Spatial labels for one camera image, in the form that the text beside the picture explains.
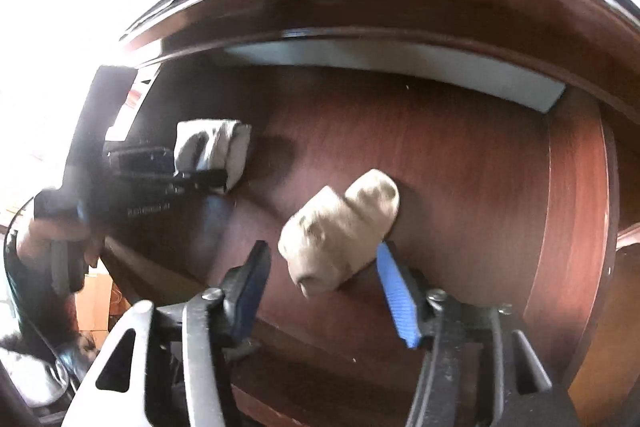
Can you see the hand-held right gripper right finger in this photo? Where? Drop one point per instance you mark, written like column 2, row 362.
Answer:
column 397, row 297

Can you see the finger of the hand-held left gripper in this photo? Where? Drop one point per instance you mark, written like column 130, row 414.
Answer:
column 200, row 179

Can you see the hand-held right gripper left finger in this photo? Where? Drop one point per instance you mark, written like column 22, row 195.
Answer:
column 255, row 292

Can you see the white sock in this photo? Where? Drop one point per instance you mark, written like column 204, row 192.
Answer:
column 210, row 147

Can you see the beige sock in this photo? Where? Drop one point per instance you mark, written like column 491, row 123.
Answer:
column 340, row 227

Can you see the wooden drawer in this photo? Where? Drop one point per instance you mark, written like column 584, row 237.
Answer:
column 450, row 157

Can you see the person's left forearm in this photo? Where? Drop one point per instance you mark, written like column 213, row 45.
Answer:
column 30, row 302

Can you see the person's left hand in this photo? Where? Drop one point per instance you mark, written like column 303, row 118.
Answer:
column 32, row 242

